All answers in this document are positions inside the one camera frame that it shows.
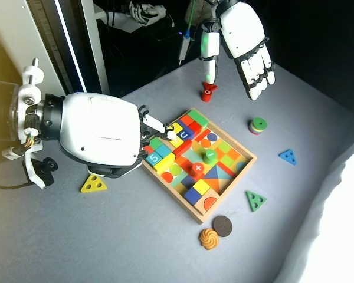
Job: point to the green cylinder with minus sign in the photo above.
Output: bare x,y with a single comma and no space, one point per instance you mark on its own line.
209,157

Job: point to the red cylinder with plus sign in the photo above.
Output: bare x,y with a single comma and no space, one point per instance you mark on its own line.
198,171

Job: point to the green triangle block with holes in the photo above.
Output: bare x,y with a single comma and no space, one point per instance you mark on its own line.
253,200

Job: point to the wooden puzzle tray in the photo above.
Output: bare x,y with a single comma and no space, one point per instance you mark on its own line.
239,150

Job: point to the swirl butter cookie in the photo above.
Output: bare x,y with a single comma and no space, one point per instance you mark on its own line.
209,238

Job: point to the white backdrop cloth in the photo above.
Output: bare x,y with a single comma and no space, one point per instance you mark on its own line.
336,230

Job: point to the white skeletal glove device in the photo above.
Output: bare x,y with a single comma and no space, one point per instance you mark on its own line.
147,13

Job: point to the red triangle block with holes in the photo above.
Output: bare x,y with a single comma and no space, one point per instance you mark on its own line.
209,86

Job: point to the chocolate sandwich cookie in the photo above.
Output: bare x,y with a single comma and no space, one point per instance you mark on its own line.
222,226

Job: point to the red cylinder with letter Q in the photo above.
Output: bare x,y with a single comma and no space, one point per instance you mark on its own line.
206,95

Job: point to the blue triangle block with holes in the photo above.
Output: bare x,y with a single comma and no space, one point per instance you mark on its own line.
288,157

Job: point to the white robot body column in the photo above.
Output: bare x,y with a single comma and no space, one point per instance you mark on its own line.
17,29

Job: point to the yellow triangle block with holes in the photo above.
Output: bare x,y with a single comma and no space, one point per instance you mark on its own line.
90,188

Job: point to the grey table cloth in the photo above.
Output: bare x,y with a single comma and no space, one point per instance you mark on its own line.
121,241

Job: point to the white adapter dongle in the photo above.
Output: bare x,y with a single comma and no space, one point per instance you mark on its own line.
184,48

